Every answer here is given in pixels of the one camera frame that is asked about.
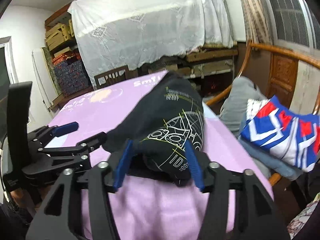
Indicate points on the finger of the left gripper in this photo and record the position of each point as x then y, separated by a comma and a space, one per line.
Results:
45, 134
88, 145

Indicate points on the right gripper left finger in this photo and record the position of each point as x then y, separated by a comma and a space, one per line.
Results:
59, 216

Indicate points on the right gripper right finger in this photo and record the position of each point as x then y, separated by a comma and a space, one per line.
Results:
256, 215

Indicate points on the rattan wooden armchair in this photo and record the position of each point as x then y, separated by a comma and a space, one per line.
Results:
271, 49

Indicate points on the light blue folded garment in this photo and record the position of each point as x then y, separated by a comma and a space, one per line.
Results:
271, 162

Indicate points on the pink printed bed sheet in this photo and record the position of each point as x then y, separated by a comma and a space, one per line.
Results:
144, 208

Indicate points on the dark wooden chair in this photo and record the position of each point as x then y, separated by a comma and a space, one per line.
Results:
111, 77

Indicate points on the blue red white garment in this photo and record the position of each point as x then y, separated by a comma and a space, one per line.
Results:
282, 134

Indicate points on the tan cardboard boxes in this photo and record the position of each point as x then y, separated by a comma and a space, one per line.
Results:
59, 37

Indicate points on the grey folded garment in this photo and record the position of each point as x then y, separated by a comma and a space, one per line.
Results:
234, 107

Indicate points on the white lace cover cloth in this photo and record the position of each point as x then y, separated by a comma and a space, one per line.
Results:
116, 33

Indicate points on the carved wooden door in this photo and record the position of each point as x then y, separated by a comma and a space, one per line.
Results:
282, 78

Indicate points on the beige patterned curtain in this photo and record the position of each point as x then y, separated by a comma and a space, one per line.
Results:
257, 22

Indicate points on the window with white frame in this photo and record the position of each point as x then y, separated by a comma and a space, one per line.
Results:
8, 71

